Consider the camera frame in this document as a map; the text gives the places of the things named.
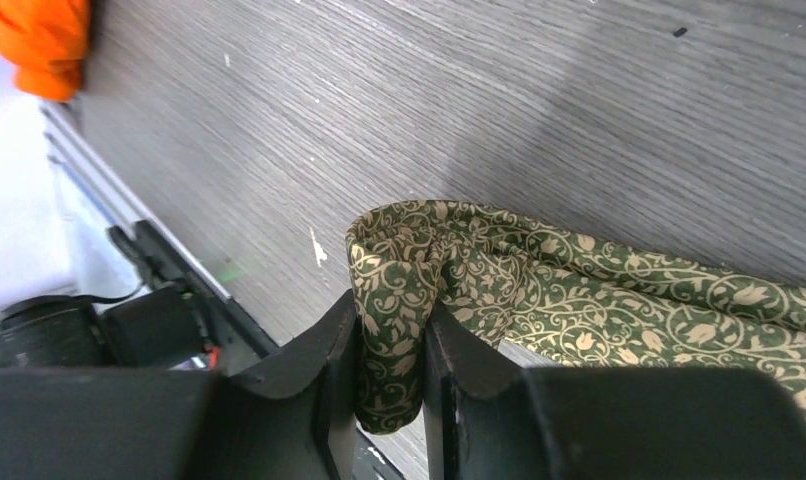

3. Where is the aluminium frame rail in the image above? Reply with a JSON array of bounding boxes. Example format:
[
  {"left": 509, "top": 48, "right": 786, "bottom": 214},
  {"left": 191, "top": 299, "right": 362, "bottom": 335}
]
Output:
[{"left": 39, "top": 101, "right": 400, "bottom": 479}]

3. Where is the orange cloth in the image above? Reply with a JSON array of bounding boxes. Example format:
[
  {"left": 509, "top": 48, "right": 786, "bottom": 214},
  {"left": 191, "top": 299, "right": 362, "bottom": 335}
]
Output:
[{"left": 0, "top": 0, "right": 92, "bottom": 102}]

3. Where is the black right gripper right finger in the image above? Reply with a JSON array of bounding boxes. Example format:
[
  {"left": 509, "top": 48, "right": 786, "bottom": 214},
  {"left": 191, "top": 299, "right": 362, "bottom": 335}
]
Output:
[{"left": 424, "top": 304, "right": 806, "bottom": 479}]

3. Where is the green floral patterned tie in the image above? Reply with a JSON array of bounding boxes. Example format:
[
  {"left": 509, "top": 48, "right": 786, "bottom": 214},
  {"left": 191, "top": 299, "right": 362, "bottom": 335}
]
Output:
[{"left": 345, "top": 200, "right": 806, "bottom": 435}]

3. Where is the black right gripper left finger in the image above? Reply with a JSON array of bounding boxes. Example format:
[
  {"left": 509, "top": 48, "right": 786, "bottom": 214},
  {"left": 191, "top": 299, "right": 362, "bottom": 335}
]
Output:
[{"left": 0, "top": 289, "right": 359, "bottom": 480}]

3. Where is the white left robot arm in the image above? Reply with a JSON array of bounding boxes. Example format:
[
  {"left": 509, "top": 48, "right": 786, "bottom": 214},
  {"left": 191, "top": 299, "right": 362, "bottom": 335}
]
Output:
[{"left": 0, "top": 285, "right": 213, "bottom": 368}]

